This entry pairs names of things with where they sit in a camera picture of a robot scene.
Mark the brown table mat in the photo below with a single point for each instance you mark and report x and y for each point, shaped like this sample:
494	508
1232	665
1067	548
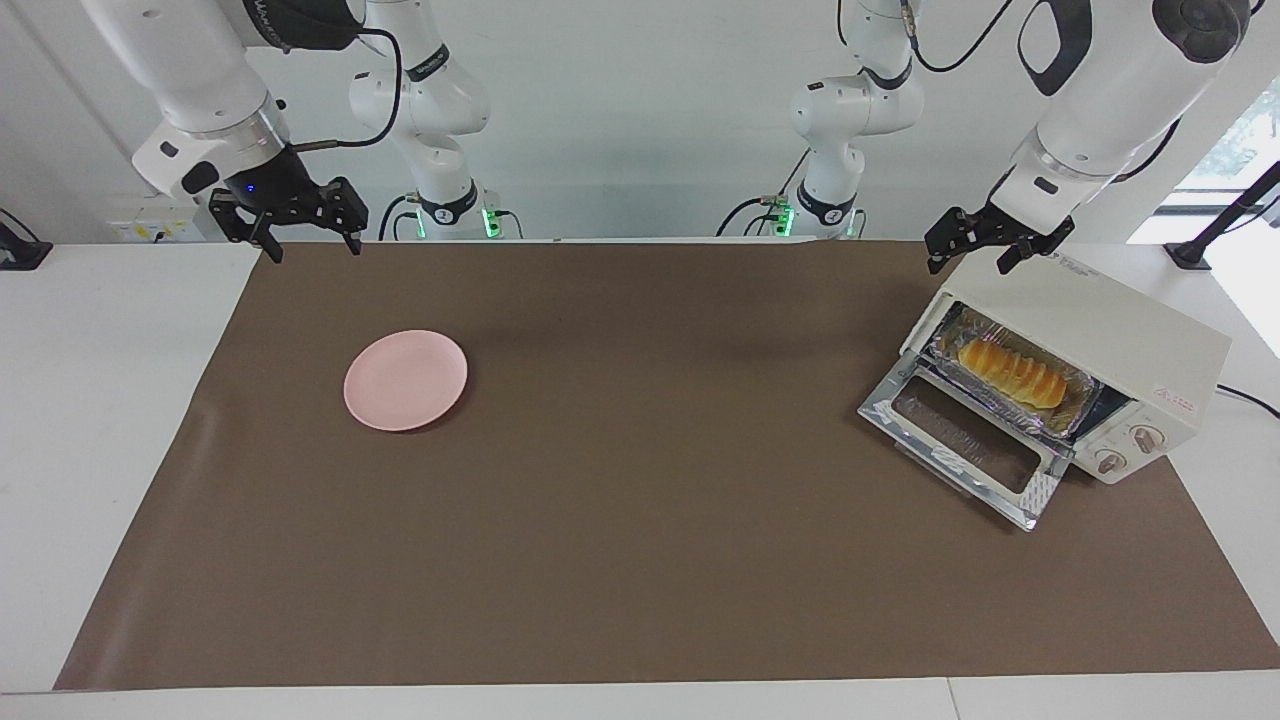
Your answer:
640	520

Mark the glass oven door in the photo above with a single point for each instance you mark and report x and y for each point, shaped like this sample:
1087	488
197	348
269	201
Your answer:
960	440

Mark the white wall socket box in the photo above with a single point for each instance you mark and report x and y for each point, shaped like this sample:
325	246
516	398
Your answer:
160	220

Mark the black camera stand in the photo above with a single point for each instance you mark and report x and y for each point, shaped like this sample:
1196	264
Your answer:
1225	215

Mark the aluminium foil tray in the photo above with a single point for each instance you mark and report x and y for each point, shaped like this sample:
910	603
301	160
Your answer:
1000	408

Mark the pink round plate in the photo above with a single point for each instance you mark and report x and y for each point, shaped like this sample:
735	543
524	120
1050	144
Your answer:
405	380

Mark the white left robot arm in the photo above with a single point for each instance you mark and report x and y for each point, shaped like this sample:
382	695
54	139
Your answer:
1120	100

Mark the cream toaster oven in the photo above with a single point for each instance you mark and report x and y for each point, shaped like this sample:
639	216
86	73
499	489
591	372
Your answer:
1090	330

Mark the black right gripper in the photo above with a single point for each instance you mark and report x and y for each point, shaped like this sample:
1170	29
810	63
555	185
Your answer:
290	200

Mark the cream oven knob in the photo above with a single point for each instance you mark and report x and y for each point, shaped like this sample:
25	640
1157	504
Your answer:
1111	462
1146	438

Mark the black table clamp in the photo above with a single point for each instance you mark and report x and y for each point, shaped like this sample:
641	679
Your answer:
20	250

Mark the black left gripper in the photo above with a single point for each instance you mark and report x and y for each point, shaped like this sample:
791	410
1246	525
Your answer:
975	228

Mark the bright window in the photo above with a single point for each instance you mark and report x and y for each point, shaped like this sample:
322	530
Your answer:
1245	140

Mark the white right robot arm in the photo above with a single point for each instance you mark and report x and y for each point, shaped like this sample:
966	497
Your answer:
190	70

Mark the golden ridged bread loaf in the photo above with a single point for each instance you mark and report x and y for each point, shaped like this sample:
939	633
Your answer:
1010	372

